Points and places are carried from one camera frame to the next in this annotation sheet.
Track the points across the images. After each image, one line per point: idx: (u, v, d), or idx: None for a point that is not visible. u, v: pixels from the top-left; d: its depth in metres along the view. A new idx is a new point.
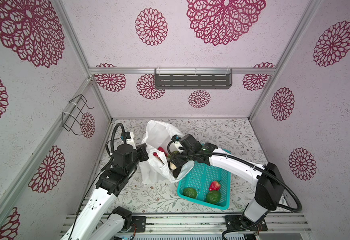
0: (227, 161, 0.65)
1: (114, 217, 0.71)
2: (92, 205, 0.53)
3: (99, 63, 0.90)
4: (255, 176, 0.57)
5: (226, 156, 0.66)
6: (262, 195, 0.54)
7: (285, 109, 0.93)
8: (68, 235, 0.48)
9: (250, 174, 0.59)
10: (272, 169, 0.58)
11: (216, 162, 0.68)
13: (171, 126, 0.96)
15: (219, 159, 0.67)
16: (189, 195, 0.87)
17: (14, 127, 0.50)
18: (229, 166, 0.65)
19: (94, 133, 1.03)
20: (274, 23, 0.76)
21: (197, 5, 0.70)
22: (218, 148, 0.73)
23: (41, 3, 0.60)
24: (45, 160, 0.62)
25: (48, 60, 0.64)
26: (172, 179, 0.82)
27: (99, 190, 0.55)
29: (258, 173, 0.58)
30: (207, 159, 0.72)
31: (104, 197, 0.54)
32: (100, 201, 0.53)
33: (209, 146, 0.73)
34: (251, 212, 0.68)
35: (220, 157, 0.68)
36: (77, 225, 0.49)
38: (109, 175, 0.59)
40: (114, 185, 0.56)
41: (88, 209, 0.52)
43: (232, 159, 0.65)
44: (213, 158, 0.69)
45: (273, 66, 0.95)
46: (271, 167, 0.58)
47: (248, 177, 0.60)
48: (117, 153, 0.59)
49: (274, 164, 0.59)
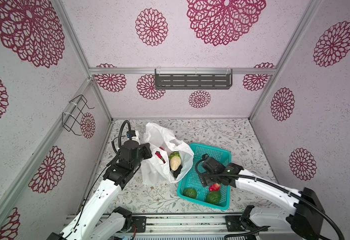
0: (257, 186, 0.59)
1: (115, 215, 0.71)
2: (99, 194, 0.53)
3: (99, 63, 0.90)
4: (291, 204, 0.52)
5: (255, 179, 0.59)
6: (302, 225, 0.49)
7: (285, 109, 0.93)
8: (75, 221, 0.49)
9: (284, 200, 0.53)
10: (309, 195, 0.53)
11: (243, 186, 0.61)
13: (164, 130, 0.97)
15: (247, 182, 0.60)
16: (189, 195, 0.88)
17: (13, 127, 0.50)
18: (260, 190, 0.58)
19: (94, 133, 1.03)
20: (274, 23, 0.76)
21: (197, 5, 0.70)
22: (245, 170, 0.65)
23: (41, 3, 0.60)
24: (46, 160, 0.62)
25: (48, 60, 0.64)
26: (170, 178, 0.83)
27: (105, 181, 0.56)
29: (294, 200, 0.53)
30: (232, 182, 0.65)
31: (111, 187, 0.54)
32: (106, 191, 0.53)
33: (234, 168, 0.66)
34: (262, 219, 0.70)
35: (247, 179, 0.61)
36: (83, 213, 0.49)
38: (116, 168, 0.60)
40: (120, 177, 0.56)
41: (95, 198, 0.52)
43: (261, 182, 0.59)
44: (239, 181, 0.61)
45: (273, 65, 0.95)
46: (309, 193, 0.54)
47: (282, 203, 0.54)
48: (123, 147, 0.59)
49: (312, 190, 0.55)
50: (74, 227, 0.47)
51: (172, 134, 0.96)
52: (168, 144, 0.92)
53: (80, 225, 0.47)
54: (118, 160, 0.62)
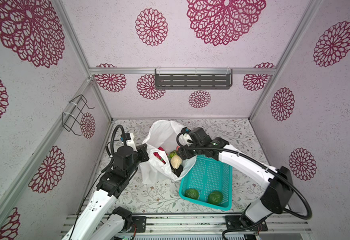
0: (238, 159, 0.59)
1: (114, 217, 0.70)
2: (92, 206, 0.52)
3: (99, 63, 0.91)
4: (266, 179, 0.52)
5: (237, 153, 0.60)
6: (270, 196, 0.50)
7: (285, 109, 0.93)
8: (68, 236, 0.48)
9: (261, 175, 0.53)
10: (285, 173, 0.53)
11: (226, 160, 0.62)
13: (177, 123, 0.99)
15: (229, 156, 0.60)
16: (192, 196, 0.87)
17: (14, 127, 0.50)
18: (240, 164, 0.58)
19: (94, 133, 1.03)
20: (274, 23, 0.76)
21: (197, 5, 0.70)
22: (230, 144, 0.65)
23: (41, 3, 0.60)
24: (45, 160, 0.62)
25: (48, 60, 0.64)
26: (173, 177, 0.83)
27: (98, 192, 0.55)
29: (270, 176, 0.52)
30: (215, 154, 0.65)
31: (104, 199, 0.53)
32: (100, 203, 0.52)
33: (220, 141, 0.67)
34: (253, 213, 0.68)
35: (230, 153, 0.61)
36: (77, 226, 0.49)
38: (110, 177, 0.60)
40: (115, 187, 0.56)
41: (88, 211, 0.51)
43: (243, 157, 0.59)
44: (223, 154, 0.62)
45: (273, 66, 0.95)
46: (284, 171, 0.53)
47: (258, 178, 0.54)
48: (117, 155, 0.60)
49: (287, 169, 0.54)
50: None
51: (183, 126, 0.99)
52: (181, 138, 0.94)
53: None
54: (113, 167, 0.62)
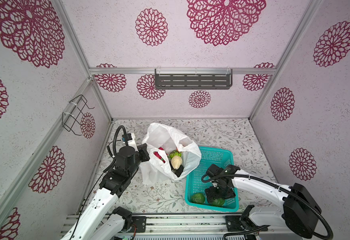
0: (250, 183, 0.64)
1: (114, 217, 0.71)
2: (95, 204, 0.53)
3: (99, 63, 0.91)
4: (280, 197, 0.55)
5: (248, 177, 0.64)
6: (293, 220, 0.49)
7: (285, 109, 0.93)
8: (70, 233, 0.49)
9: (275, 195, 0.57)
10: (300, 189, 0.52)
11: (239, 184, 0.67)
13: (174, 130, 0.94)
15: (241, 180, 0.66)
16: (197, 201, 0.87)
17: (14, 127, 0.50)
18: (253, 187, 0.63)
19: (94, 133, 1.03)
20: (274, 23, 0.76)
21: (197, 5, 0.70)
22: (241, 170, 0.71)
23: (41, 3, 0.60)
24: (46, 160, 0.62)
25: (48, 60, 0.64)
26: (173, 176, 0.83)
27: (101, 190, 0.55)
29: (284, 194, 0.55)
30: (229, 182, 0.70)
31: (106, 197, 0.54)
32: (102, 201, 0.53)
33: (231, 168, 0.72)
34: (258, 217, 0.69)
35: (242, 178, 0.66)
36: (79, 224, 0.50)
38: (112, 176, 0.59)
40: (117, 185, 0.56)
41: (91, 208, 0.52)
43: (255, 180, 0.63)
44: (235, 180, 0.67)
45: (273, 66, 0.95)
46: (299, 188, 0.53)
47: (273, 199, 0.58)
48: (119, 155, 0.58)
49: (302, 185, 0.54)
50: (69, 238, 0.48)
51: (183, 133, 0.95)
52: (177, 144, 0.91)
53: (75, 237, 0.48)
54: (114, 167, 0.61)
